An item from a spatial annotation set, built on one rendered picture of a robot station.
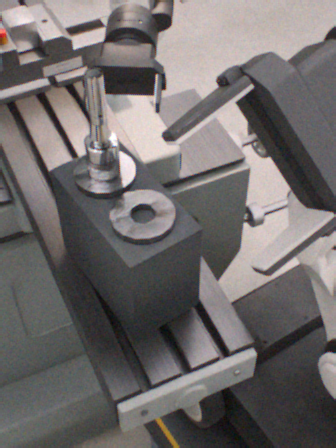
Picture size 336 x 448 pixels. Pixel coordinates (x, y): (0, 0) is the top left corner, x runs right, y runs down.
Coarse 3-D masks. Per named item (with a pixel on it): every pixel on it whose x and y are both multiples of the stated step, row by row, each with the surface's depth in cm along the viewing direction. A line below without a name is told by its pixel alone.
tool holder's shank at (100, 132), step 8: (88, 72) 85; (96, 72) 85; (88, 80) 85; (96, 80) 85; (88, 88) 86; (96, 88) 86; (104, 88) 87; (88, 96) 87; (96, 96) 87; (104, 96) 88; (88, 104) 88; (96, 104) 88; (104, 104) 88; (88, 112) 90; (96, 112) 89; (104, 112) 89; (96, 120) 90; (104, 120) 90; (96, 128) 91; (104, 128) 91; (88, 136) 93; (96, 136) 92; (104, 136) 92
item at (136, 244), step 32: (128, 160) 100; (64, 192) 99; (96, 192) 96; (128, 192) 96; (160, 192) 97; (64, 224) 107; (96, 224) 94; (128, 224) 92; (160, 224) 92; (192, 224) 94; (96, 256) 100; (128, 256) 90; (160, 256) 91; (192, 256) 96; (96, 288) 108; (128, 288) 93; (160, 288) 97; (192, 288) 103; (128, 320) 101; (160, 320) 103
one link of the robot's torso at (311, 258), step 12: (288, 204) 115; (300, 204) 110; (288, 216) 117; (324, 240) 110; (312, 252) 113; (324, 252) 113; (312, 264) 117; (324, 264) 115; (312, 276) 125; (324, 276) 117; (324, 288) 124; (324, 300) 127; (324, 312) 129; (324, 324) 131
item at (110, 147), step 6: (114, 138) 94; (90, 144) 93; (96, 144) 93; (108, 144) 93; (114, 144) 93; (90, 150) 93; (96, 150) 93; (102, 150) 93; (108, 150) 93; (114, 150) 93
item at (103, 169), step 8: (88, 160) 95; (96, 160) 94; (104, 160) 94; (112, 160) 94; (88, 168) 97; (96, 168) 95; (104, 168) 95; (112, 168) 96; (96, 176) 96; (104, 176) 96; (112, 176) 97
